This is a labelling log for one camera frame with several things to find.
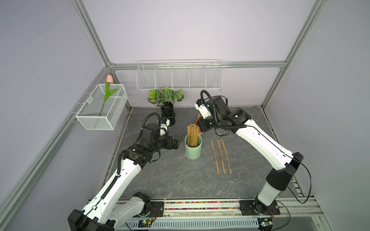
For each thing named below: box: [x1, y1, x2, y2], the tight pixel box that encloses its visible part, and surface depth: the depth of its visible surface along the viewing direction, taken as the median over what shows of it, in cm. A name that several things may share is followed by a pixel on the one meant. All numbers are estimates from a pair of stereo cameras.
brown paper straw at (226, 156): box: [221, 139, 233, 174], surface depth 93 cm
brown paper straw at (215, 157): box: [210, 140, 221, 175], surface depth 95 cm
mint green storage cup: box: [184, 134, 203, 160], surface depth 91 cm
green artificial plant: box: [147, 86, 185, 110], surface depth 94 cm
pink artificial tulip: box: [99, 74, 118, 117], surface depth 82 cm
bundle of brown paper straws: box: [186, 123, 200, 148], surface depth 87 cm
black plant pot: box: [160, 101, 176, 127], surface depth 103 cm
